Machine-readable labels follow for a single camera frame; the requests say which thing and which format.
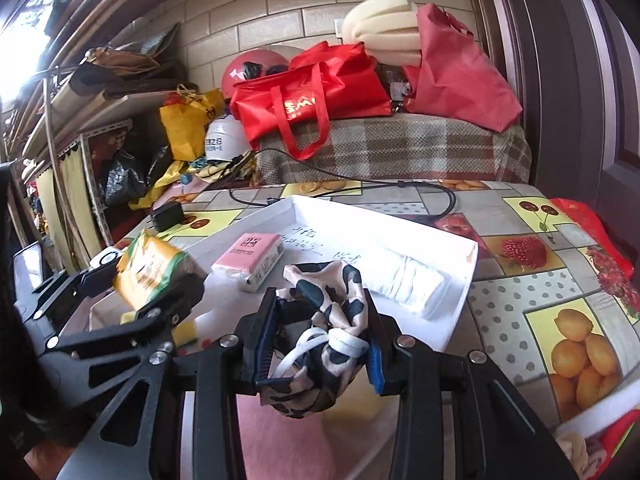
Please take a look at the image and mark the red and white bag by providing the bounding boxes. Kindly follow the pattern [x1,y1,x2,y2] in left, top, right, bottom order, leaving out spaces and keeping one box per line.
[552,400,640,480]

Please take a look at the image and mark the brown wooden door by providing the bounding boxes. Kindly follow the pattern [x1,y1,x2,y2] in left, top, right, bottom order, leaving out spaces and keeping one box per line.
[460,0,640,241]

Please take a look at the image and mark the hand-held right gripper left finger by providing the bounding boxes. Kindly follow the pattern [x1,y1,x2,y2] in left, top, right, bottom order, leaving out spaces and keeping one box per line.
[55,287,278,480]

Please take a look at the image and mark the black plastic bag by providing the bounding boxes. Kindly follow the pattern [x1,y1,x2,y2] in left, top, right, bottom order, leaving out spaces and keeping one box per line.
[102,147,173,206]

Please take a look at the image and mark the white cardboard tray box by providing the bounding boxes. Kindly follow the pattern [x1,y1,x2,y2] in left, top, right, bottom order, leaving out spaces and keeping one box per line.
[90,194,480,353]

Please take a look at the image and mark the white helmet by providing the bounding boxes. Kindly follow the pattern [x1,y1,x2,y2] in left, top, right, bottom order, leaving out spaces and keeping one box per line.
[204,115,253,163]

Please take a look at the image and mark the yellow sponge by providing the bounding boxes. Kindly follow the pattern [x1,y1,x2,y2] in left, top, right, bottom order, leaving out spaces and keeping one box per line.
[120,310,201,348]

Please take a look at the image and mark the cream foam sheets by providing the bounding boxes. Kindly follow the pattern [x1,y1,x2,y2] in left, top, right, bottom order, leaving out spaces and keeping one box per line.
[341,1,426,66]

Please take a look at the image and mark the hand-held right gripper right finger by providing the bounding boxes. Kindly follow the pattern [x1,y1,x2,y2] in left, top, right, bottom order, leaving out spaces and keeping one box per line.
[362,290,581,480]

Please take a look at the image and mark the small white round device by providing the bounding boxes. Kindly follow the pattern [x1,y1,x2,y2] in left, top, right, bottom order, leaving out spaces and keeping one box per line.
[89,246,132,275]

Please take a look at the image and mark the black charger adapter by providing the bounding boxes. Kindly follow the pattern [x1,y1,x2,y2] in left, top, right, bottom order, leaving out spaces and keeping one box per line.
[150,203,185,233]

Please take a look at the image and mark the pink tissue pack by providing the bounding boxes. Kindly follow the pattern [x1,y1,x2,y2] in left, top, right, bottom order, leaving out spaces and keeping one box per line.
[210,232,285,293]

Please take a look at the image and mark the metal storage shelf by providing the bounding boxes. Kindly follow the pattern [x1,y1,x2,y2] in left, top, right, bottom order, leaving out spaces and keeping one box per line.
[0,20,191,261]

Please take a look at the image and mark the brown paper bags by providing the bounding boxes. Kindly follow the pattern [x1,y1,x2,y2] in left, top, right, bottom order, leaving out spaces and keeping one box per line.
[82,22,186,91]

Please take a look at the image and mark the yellow plastic bag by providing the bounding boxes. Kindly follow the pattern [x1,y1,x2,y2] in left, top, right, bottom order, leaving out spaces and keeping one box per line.
[160,85,226,161]

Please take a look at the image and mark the yellow-green snack packet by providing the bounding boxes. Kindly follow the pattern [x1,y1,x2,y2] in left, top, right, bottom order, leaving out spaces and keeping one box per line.
[111,228,208,313]

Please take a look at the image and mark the red tote bag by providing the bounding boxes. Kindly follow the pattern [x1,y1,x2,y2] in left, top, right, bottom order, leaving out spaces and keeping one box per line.
[229,41,393,161]

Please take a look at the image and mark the yellow cloth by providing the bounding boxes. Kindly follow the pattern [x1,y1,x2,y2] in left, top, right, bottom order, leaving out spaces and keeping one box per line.
[130,160,201,211]

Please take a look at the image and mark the white towel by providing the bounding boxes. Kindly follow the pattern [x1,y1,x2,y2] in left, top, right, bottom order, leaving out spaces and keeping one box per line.
[357,252,448,320]

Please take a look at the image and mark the cow print cloth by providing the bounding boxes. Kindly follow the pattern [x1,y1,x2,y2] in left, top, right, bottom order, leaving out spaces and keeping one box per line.
[267,260,373,418]

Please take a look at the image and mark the black cable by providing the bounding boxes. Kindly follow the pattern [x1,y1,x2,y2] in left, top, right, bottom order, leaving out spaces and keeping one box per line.
[230,147,457,221]

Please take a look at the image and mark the plaid blanket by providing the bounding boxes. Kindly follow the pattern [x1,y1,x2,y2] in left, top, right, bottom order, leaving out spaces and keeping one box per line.
[255,110,532,186]

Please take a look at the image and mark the pink towel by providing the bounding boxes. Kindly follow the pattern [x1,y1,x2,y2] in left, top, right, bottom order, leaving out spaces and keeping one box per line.
[235,392,401,480]

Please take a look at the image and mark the fruit print tablecloth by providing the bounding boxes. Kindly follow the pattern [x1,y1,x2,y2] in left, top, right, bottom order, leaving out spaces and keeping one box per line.
[115,177,640,441]

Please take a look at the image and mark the red cloth on sofa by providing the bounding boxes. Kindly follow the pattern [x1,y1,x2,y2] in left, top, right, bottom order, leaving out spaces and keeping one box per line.
[402,4,523,133]

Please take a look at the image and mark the red helmet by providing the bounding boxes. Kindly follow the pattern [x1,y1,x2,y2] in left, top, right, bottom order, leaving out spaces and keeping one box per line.
[221,45,301,98]

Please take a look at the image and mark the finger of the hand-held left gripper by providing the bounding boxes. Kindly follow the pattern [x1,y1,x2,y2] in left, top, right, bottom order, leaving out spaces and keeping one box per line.
[37,277,206,411]
[15,260,123,321]

